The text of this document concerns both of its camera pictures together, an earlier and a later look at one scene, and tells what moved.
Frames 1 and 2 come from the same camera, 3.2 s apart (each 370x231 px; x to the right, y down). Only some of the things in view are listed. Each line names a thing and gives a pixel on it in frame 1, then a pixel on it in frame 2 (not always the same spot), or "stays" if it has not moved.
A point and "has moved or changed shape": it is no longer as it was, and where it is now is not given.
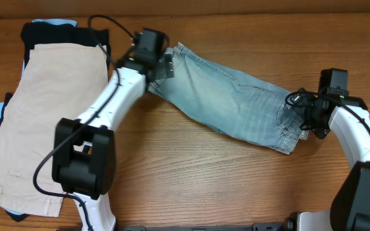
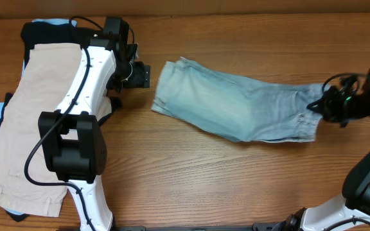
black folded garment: x=31 y=35 stays
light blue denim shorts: x=230 y=101 has moved or changed shape
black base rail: x=287 y=225 stays
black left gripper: x=163 y=68 to x=144 y=76
